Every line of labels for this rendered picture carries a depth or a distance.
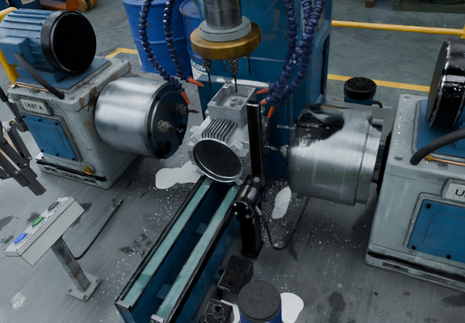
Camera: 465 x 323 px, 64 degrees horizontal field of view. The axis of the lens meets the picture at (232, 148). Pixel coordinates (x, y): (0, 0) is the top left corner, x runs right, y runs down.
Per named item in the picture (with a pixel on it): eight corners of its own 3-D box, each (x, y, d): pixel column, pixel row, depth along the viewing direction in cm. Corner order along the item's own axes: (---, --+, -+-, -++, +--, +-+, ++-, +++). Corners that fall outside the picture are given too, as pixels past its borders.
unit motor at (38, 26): (63, 104, 151) (14, -2, 124) (128, 117, 139) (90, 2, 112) (12, 142, 133) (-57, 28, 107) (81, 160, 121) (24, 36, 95)
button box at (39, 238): (70, 211, 96) (57, 197, 93) (86, 209, 91) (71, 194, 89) (18, 267, 84) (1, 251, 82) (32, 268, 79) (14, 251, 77)
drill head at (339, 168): (284, 148, 121) (284, 80, 105) (422, 175, 106) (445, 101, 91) (257, 202, 104) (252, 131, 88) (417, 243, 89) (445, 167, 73)
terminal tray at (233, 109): (226, 104, 116) (223, 83, 111) (258, 108, 112) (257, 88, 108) (209, 125, 108) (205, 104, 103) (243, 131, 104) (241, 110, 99)
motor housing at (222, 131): (219, 140, 127) (212, 91, 115) (272, 150, 120) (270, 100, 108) (192, 178, 113) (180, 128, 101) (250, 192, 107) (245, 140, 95)
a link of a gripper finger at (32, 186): (23, 169, 83) (20, 172, 83) (44, 192, 86) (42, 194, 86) (17, 171, 85) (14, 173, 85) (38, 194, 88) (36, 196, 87)
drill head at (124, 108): (121, 117, 145) (101, 57, 129) (203, 133, 132) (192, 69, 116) (77, 156, 128) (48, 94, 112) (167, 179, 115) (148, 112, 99)
